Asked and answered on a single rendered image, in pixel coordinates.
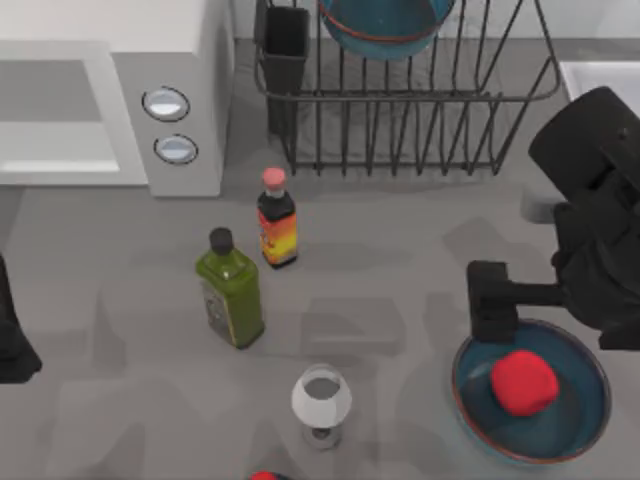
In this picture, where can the large silver microwave knob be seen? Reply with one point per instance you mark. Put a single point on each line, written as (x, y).
(165, 104)

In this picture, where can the white sink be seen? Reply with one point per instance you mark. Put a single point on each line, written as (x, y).
(595, 75)

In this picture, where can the red round object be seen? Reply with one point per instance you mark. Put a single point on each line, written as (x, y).
(267, 476)

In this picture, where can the pale microwave oven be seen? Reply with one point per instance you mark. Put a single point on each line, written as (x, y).
(200, 125)

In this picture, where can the green bottle with black cap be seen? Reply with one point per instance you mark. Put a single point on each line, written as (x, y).
(235, 300)

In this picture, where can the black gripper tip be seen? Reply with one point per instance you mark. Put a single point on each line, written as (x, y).
(12, 345)

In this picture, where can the clear wine glass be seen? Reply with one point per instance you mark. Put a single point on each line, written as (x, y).
(321, 400)

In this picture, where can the black utensil holder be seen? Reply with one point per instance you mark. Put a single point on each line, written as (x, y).
(284, 45)

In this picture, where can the dark bottle with red cap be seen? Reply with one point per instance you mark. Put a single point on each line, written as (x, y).
(277, 230)

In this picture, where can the blue bowl with red rim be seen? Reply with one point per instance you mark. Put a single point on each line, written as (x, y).
(530, 440)
(385, 30)

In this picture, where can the small silver microwave knob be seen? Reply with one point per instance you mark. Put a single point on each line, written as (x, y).
(176, 149)

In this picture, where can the pale microwave door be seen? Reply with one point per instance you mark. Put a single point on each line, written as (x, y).
(60, 145)

